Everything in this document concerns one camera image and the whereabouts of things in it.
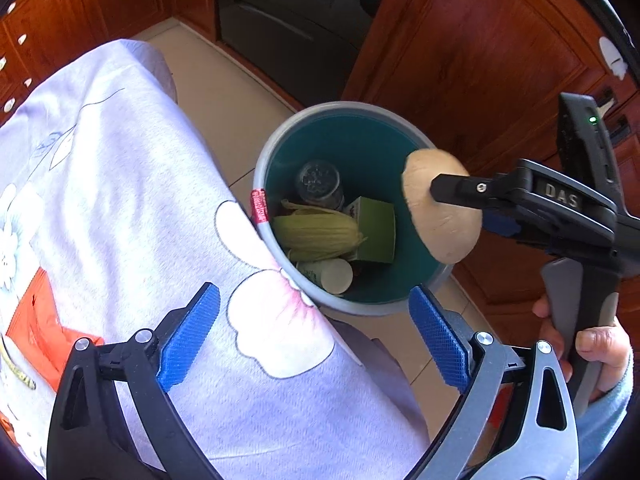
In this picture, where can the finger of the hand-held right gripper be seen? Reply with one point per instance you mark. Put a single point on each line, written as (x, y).
(470, 190)
(500, 222)

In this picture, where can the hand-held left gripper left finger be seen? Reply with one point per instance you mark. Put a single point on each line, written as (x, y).
(190, 335)

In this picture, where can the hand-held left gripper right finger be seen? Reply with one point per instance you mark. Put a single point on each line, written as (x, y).
(440, 340)

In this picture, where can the tan potato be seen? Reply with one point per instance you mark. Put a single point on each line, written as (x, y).
(450, 235)

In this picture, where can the teal bin with grey rim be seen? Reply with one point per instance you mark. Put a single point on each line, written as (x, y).
(380, 160)

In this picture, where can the green biscuit box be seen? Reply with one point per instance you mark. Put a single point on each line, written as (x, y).
(375, 230)

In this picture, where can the white paper cup leaf print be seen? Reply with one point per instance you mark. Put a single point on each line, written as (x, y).
(335, 275)

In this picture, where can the plastic water bottle blue label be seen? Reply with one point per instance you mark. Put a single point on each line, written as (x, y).
(317, 180)

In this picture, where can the corn cob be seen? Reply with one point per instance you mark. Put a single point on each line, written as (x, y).
(315, 232)

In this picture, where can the person's right forearm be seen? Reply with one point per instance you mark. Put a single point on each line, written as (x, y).
(605, 425)

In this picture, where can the person's right hand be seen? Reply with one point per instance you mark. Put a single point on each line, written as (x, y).
(605, 350)

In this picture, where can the wooden cabinet beside oven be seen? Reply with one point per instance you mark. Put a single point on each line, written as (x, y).
(475, 60)

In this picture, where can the red label tag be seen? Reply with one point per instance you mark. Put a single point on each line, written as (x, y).
(259, 206)

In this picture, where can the red snack bag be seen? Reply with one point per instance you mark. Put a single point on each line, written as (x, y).
(40, 320)

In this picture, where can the floral lilac tablecloth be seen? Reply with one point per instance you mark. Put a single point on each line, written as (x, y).
(150, 185)

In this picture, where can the black built-in oven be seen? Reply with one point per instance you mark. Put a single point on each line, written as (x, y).
(290, 20)

